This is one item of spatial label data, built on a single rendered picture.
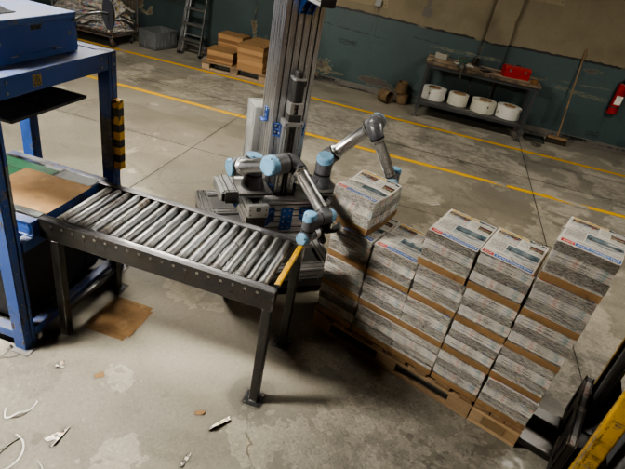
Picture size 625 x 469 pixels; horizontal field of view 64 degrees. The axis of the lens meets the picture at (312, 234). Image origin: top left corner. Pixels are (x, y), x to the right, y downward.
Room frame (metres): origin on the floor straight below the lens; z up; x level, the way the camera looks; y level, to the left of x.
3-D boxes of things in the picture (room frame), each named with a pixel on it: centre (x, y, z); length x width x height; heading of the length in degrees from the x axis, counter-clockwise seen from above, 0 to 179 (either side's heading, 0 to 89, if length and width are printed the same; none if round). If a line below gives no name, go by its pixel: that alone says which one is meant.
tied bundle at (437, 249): (2.49, -0.83, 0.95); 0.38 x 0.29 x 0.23; 150
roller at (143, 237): (2.33, 0.87, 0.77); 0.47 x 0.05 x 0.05; 170
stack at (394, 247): (2.55, -0.71, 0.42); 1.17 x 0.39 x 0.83; 60
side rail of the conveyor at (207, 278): (2.06, 0.78, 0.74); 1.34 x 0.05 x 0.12; 80
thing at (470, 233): (2.47, -0.82, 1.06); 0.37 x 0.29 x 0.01; 150
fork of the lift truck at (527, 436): (2.18, -1.12, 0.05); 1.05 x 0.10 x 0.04; 60
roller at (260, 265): (2.21, 0.23, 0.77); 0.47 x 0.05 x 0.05; 170
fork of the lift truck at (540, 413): (2.39, -1.24, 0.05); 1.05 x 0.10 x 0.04; 60
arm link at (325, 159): (3.21, 0.01, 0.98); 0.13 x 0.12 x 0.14; 171
